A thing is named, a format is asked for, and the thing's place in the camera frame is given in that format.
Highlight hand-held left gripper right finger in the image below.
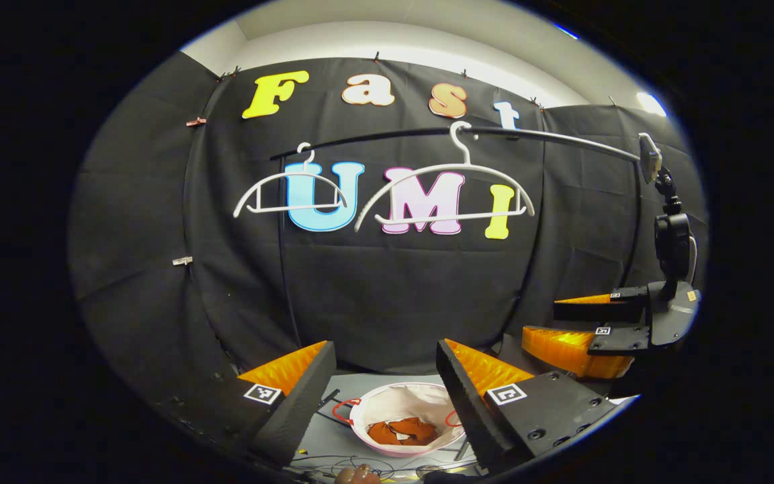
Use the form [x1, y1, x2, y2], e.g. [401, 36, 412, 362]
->
[435, 338, 619, 475]

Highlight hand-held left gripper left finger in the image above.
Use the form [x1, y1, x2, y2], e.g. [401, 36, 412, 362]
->
[159, 339, 337, 468]

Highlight white laundry hamper red handles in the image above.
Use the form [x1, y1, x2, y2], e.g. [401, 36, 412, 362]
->
[332, 382, 468, 458]

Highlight orange corduroy jacket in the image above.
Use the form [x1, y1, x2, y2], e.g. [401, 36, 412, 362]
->
[367, 417, 440, 446]

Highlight large white clothes hanger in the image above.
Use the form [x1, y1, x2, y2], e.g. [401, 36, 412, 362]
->
[353, 121, 535, 233]

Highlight small white clothes hanger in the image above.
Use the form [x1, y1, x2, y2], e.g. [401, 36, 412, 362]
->
[233, 143, 349, 218]

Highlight small ceiling light panel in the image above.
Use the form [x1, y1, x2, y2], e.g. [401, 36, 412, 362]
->
[636, 92, 667, 118]

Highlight black clothes rail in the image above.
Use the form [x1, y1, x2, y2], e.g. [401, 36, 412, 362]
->
[269, 125, 642, 163]

